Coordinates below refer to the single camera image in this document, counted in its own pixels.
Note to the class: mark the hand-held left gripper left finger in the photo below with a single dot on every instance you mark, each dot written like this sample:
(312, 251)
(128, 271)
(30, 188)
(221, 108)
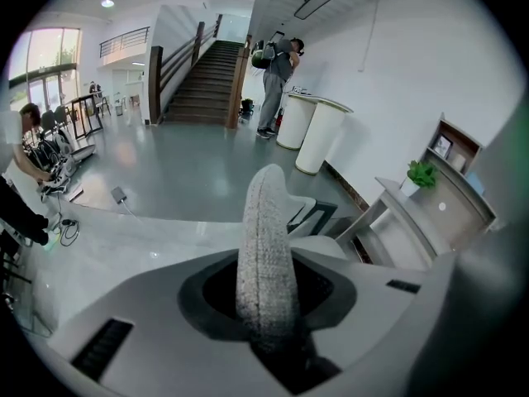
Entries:
(165, 304)

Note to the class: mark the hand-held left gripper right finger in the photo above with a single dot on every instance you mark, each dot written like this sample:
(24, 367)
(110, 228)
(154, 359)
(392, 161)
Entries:
(384, 325)

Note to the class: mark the white round pedestal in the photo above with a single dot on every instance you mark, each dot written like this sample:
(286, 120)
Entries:
(318, 139)
(293, 122)

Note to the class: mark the red fire extinguisher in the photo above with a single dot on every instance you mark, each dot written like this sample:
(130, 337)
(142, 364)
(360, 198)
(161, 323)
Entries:
(280, 120)

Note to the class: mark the green potted plant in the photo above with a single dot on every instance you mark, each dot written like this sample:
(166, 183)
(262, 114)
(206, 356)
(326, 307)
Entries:
(421, 174)

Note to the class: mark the dark high table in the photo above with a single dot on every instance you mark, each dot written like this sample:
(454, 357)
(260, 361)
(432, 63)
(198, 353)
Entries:
(84, 97)

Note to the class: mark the large window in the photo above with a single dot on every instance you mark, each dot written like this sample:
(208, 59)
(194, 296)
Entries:
(45, 52)

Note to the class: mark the dark picture frame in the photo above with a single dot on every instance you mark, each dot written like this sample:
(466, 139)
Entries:
(442, 146)

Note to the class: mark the pile of black white devices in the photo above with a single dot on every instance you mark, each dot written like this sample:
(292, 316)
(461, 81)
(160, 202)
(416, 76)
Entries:
(58, 168)

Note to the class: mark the small black white gadget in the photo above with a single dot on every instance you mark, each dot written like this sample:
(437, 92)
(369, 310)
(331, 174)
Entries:
(299, 90)

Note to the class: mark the round ceiling downlight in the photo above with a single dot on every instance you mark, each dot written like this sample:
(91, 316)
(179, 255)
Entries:
(107, 2)

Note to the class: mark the grey fabric sack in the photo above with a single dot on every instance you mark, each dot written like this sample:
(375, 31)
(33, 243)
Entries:
(264, 230)

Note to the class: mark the dark balcony railing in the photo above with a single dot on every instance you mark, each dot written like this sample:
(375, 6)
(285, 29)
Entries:
(124, 41)

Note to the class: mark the wooden shelf desk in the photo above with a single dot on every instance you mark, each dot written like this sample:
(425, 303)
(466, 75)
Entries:
(407, 217)

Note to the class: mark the dark wooden staircase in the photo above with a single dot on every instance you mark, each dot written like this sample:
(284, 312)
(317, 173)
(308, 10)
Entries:
(206, 85)

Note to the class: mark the blue box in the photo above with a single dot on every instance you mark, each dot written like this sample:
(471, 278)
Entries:
(477, 183)

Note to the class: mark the white cup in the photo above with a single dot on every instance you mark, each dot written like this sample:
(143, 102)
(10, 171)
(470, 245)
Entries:
(458, 162)

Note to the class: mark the grey power adapter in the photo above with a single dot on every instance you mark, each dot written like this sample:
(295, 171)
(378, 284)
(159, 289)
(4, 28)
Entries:
(119, 194)

